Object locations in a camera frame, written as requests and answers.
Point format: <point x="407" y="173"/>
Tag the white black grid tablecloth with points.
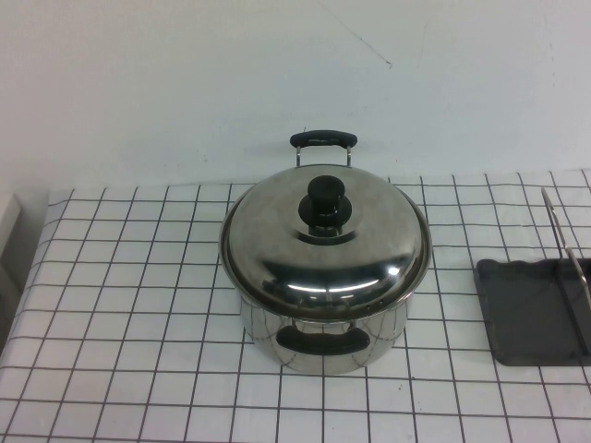
<point x="129" y="286"/>

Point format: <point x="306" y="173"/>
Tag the steel pot lid black knob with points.
<point x="286" y="221"/>

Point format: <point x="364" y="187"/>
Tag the white box edge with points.
<point x="7" y="221"/>

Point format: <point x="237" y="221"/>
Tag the dark grey tray lid rack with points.
<point x="517" y="314"/>

